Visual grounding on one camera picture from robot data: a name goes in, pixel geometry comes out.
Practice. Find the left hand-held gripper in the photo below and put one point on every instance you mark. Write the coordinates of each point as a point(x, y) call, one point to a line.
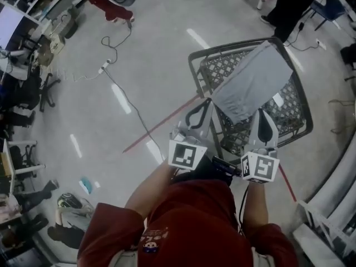
point(183, 154)

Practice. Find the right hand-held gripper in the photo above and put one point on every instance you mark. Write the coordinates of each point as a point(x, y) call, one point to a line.
point(262, 167)

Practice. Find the grey cloth garment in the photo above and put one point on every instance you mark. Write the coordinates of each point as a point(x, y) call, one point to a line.
point(250, 82)

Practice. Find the person's right forearm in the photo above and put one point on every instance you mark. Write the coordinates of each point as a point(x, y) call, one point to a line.
point(256, 207)

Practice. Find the person's left forearm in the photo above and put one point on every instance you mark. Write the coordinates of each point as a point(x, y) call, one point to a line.
point(147, 193)

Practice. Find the dark lattice glass-top table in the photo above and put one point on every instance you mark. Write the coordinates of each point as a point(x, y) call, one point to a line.
point(292, 121)

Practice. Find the black waist device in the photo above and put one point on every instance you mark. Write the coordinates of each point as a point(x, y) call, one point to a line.
point(225, 165)

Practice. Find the person's red shirt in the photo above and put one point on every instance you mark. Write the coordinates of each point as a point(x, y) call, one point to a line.
point(194, 218)

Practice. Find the white power strip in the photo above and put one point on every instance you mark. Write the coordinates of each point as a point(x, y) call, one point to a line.
point(320, 44)
point(105, 65)

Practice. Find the blue and white floor item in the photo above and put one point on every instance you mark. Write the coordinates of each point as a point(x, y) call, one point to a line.
point(86, 186)

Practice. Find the blue chair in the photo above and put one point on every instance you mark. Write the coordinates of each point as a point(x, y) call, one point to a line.
point(331, 8)

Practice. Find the red cloth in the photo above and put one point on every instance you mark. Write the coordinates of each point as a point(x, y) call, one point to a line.
point(108, 8)

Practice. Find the black office chair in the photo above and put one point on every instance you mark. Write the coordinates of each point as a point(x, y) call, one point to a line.
point(47, 89)

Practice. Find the white wall shelving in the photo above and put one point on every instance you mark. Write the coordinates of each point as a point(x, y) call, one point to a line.
point(336, 182)

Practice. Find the white desk frame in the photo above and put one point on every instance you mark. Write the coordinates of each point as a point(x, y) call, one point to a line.
point(27, 169)

